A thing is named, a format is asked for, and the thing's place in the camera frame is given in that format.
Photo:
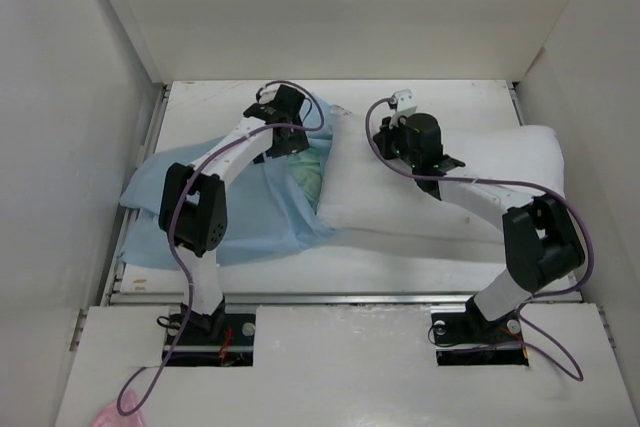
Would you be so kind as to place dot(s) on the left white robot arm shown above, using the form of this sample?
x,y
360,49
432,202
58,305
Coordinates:
x,y
193,211

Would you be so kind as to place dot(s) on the aluminium left rail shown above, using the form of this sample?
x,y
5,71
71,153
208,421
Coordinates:
x,y
124,216

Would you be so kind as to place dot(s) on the aluminium front rail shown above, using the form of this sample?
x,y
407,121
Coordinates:
x,y
279,299

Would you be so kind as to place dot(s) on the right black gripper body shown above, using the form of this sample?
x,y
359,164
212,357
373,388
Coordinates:
x,y
393,145

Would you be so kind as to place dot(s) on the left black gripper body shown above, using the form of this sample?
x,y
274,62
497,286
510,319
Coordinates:
x,y
293,144

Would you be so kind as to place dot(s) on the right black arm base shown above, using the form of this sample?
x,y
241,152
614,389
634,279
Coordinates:
x,y
465,338

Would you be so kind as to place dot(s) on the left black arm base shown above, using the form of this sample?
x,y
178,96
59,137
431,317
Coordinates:
x,y
223,339

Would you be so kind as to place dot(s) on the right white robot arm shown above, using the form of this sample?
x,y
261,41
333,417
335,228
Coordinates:
x,y
541,244

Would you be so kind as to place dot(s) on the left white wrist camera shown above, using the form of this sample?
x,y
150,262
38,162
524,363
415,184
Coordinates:
x,y
266,94

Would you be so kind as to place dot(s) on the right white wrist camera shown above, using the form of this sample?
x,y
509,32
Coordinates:
x,y
403,105

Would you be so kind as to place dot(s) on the aluminium rail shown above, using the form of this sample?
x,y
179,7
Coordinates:
x,y
279,299
124,216

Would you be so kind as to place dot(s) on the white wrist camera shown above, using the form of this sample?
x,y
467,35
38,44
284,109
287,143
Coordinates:
x,y
266,94
403,105

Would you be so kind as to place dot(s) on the light blue pillowcase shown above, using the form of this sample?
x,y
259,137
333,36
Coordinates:
x,y
271,206

